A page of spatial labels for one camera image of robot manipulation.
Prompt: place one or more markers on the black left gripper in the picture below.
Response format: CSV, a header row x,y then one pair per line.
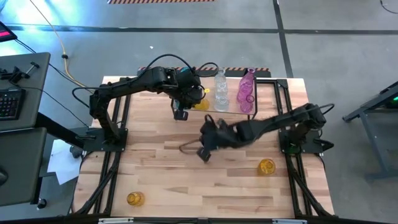
x,y
188,90

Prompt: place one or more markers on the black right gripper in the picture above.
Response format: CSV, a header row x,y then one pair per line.
x,y
224,137

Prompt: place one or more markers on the small teal glass jar vase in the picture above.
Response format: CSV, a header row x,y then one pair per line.
x,y
186,70

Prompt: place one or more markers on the yellow ribbed glass vase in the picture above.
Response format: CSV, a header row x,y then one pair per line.
x,y
202,105

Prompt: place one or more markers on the clear ribbed glass vase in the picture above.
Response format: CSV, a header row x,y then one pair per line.
x,y
221,103

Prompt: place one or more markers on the wide yellow glass vase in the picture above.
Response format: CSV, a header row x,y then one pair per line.
x,y
266,166

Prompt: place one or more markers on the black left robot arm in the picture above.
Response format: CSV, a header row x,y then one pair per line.
x,y
124,85

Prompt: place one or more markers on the yellow tag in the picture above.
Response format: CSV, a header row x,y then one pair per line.
x,y
206,90

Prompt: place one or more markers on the tall clear glass vase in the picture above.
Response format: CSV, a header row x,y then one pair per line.
x,y
220,74

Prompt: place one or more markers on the hazard-striped black floor mat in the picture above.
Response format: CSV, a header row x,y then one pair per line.
x,y
236,73

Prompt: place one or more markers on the black floor tape line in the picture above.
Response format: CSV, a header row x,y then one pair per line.
x,y
281,37
186,30

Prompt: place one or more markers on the slender pink glass vase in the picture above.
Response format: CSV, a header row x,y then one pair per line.
x,y
247,76

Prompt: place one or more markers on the white paper sheets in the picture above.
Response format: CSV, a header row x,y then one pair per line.
x,y
63,161

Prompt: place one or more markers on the grey metal stand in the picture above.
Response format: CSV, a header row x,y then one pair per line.
x,y
373,104

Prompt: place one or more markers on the black desk clamp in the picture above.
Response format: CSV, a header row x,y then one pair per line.
x,y
14,76

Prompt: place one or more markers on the black keyboard with red lights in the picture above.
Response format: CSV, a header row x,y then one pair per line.
x,y
11,102

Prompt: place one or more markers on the grey desk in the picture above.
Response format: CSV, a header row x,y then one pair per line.
x,y
18,161

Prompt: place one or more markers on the black caster wheel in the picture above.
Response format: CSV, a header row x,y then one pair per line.
x,y
41,203

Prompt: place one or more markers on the black laptop with red screen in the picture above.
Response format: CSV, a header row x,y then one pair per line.
x,y
6,32

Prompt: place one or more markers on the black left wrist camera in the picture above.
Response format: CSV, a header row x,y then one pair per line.
x,y
181,115

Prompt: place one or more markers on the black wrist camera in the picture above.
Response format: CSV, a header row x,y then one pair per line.
x,y
181,115
203,154

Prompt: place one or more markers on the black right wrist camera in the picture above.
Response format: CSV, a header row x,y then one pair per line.
x,y
203,154

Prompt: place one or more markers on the wooden shelf with black frame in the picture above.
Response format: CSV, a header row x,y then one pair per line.
x,y
233,93

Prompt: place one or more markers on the black aluminium table frame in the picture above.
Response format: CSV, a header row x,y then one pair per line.
x,y
282,84

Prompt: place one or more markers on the silver metal bracket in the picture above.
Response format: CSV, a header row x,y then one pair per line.
x,y
115,220
289,221

